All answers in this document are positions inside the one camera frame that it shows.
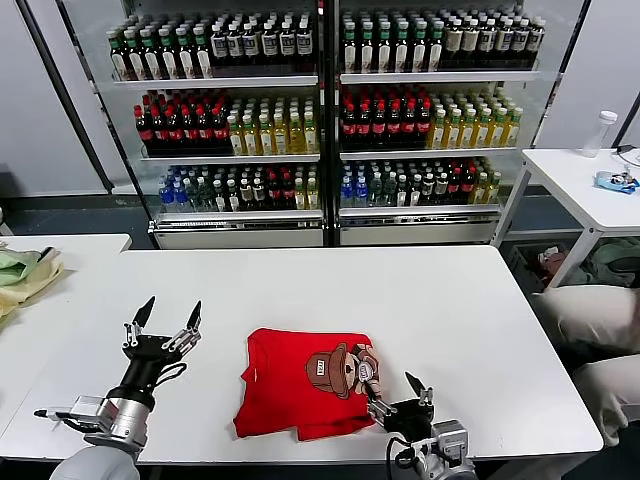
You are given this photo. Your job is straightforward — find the green-capped dark tea bottle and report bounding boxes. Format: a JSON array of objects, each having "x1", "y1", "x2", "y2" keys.
[
  {"x1": 341, "y1": 21, "x2": 359, "y2": 73},
  {"x1": 142, "y1": 27, "x2": 161, "y2": 79},
  {"x1": 125, "y1": 28, "x2": 145, "y2": 80},
  {"x1": 410, "y1": 21, "x2": 428, "y2": 72},
  {"x1": 159, "y1": 27, "x2": 178, "y2": 79},
  {"x1": 427, "y1": 21, "x2": 444, "y2": 71},
  {"x1": 194, "y1": 25, "x2": 212, "y2": 78},
  {"x1": 109, "y1": 29, "x2": 127, "y2": 80},
  {"x1": 392, "y1": 21, "x2": 410, "y2": 73},
  {"x1": 375, "y1": 21, "x2": 393, "y2": 73},
  {"x1": 177, "y1": 26, "x2": 196, "y2": 79},
  {"x1": 358, "y1": 21, "x2": 375, "y2": 73}
]

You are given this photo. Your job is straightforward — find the open glass fridge door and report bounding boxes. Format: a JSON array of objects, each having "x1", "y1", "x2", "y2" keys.
[
  {"x1": 526, "y1": 0, "x2": 600, "y2": 150},
  {"x1": 15, "y1": 0, "x2": 117, "y2": 195}
]

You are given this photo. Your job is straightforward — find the red t-shirt with bear print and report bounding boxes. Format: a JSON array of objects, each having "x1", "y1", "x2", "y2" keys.
[{"x1": 232, "y1": 327, "x2": 384, "y2": 443}]

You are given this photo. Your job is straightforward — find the dark bottle blue-white label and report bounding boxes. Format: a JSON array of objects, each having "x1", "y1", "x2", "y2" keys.
[
  {"x1": 528, "y1": 17, "x2": 546, "y2": 66},
  {"x1": 278, "y1": 20, "x2": 296, "y2": 66},
  {"x1": 512, "y1": 17, "x2": 529, "y2": 68},
  {"x1": 242, "y1": 21, "x2": 260, "y2": 67},
  {"x1": 495, "y1": 17, "x2": 513, "y2": 68},
  {"x1": 260, "y1": 21, "x2": 278, "y2": 67},
  {"x1": 226, "y1": 22, "x2": 244, "y2": 68},
  {"x1": 295, "y1": 19, "x2": 313, "y2": 66},
  {"x1": 210, "y1": 23, "x2": 228, "y2": 68}
]

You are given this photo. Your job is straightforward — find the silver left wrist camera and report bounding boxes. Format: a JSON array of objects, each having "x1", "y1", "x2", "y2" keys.
[{"x1": 67, "y1": 394, "x2": 109, "y2": 432}]

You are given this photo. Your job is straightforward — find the black storage crate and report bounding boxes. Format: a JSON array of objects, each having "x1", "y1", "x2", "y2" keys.
[{"x1": 505, "y1": 242, "x2": 569, "y2": 289}]

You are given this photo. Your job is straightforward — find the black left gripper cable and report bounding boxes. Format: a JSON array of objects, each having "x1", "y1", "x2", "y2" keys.
[{"x1": 152, "y1": 362, "x2": 189, "y2": 389}]

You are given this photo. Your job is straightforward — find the pale green garment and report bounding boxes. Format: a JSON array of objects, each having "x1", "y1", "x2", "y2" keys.
[{"x1": 0, "y1": 249, "x2": 41, "y2": 287}]

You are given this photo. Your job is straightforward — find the pale yellow garment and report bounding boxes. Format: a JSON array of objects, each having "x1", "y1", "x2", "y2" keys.
[{"x1": 0, "y1": 244, "x2": 65, "y2": 319}]

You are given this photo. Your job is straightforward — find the green cloth pile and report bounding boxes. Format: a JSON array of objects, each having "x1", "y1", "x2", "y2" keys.
[{"x1": 582, "y1": 237, "x2": 640, "y2": 289}]

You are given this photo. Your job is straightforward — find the black left camera cable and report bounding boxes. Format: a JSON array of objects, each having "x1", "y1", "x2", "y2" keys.
[{"x1": 33, "y1": 408, "x2": 89, "y2": 434}]

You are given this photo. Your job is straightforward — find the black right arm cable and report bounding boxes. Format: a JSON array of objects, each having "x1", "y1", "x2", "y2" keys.
[{"x1": 384, "y1": 434, "x2": 431, "y2": 471}]

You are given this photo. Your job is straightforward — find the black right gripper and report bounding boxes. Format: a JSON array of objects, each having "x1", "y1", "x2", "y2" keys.
[{"x1": 365, "y1": 370, "x2": 437, "y2": 445}]

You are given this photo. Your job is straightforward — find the blue snack packet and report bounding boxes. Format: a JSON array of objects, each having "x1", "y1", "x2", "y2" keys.
[{"x1": 593, "y1": 168, "x2": 640, "y2": 194}]

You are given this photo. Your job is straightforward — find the crumpled clothes in crate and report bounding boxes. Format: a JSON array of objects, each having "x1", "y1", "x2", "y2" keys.
[{"x1": 537, "y1": 247, "x2": 567, "y2": 273}]

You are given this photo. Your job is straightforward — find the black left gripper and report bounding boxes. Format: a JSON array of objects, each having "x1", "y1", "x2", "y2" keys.
[{"x1": 115, "y1": 295, "x2": 204, "y2": 397}]

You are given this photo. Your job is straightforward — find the beige trouser leg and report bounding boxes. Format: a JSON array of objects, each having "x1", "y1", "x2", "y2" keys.
[
  {"x1": 529, "y1": 284, "x2": 640, "y2": 354},
  {"x1": 572, "y1": 354, "x2": 640, "y2": 449}
]

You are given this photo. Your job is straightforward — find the glass beverage display fridge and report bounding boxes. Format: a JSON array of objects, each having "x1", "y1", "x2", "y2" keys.
[
  {"x1": 58, "y1": 0, "x2": 332, "y2": 250},
  {"x1": 330, "y1": 0, "x2": 565, "y2": 246}
]

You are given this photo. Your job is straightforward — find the clear bottle white cap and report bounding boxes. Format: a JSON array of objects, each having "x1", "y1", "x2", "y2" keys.
[{"x1": 582, "y1": 109, "x2": 620, "y2": 158}]

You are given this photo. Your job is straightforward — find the tall dark bottle beige label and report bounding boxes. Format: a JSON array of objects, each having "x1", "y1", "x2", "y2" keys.
[
  {"x1": 444, "y1": 17, "x2": 462, "y2": 68},
  {"x1": 461, "y1": 17, "x2": 479, "y2": 68},
  {"x1": 478, "y1": 17, "x2": 496, "y2": 68}
]

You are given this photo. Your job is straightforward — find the white side table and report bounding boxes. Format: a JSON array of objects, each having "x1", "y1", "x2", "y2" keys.
[{"x1": 492, "y1": 146, "x2": 640, "y2": 289}]

